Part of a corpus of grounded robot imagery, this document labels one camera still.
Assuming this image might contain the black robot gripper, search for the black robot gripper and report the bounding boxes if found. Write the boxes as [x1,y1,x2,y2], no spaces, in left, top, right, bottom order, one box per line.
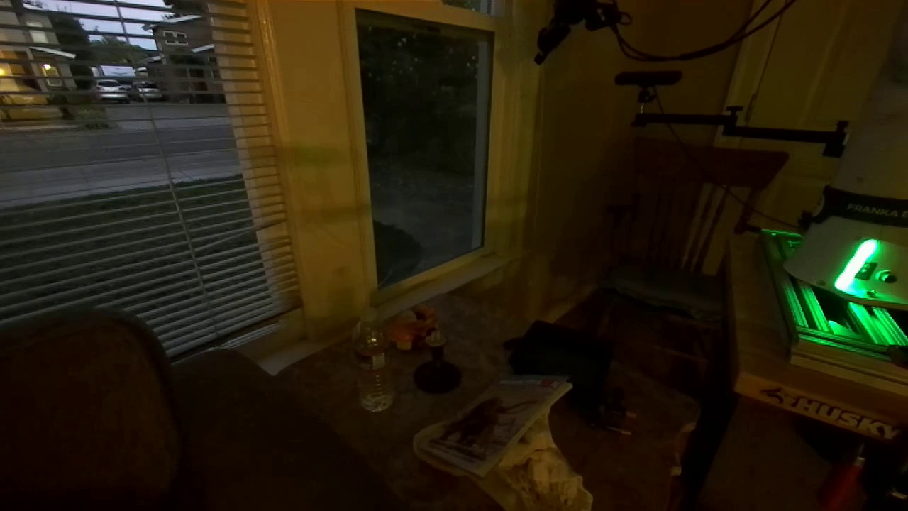
[533,0,628,67]

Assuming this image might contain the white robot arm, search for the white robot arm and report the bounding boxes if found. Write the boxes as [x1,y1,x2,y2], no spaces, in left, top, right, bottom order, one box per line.
[617,17,908,309]

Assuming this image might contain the left window white blinds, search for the left window white blinds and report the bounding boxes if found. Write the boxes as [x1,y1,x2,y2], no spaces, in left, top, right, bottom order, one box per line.
[0,0,301,355]

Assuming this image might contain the wooden chair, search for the wooden chair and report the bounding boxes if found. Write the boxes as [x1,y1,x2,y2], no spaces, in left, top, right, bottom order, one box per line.
[599,139,790,373]

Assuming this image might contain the black bag on table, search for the black bag on table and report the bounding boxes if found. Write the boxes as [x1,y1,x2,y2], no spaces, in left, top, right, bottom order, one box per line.
[505,321,614,389]

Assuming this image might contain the orange small toy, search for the orange small toy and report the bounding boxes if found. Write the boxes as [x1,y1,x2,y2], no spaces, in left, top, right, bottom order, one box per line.
[384,308,441,353]

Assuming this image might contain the clear plastic water bottle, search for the clear plastic water bottle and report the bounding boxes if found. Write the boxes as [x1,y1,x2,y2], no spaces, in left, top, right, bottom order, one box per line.
[355,321,396,411]

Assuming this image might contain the Husky work cart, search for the Husky work cart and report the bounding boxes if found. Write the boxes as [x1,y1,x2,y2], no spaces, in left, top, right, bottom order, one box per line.
[685,235,905,511]

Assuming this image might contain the crumpled white paper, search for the crumpled white paper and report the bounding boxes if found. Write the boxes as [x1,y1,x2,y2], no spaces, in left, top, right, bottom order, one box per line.
[482,438,593,511]

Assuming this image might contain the dark sofa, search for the dark sofa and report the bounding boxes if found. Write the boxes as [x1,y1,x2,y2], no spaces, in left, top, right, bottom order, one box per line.
[0,312,403,511]

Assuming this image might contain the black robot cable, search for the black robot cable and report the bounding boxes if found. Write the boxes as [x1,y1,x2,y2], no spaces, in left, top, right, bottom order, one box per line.
[607,0,802,67]

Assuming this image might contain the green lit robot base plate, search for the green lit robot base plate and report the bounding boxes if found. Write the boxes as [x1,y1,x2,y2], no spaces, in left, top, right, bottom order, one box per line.
[762,230,908,365]

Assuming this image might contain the red handled tool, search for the red handled tool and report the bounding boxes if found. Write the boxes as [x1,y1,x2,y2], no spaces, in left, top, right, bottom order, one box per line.
[819,446,865,511]

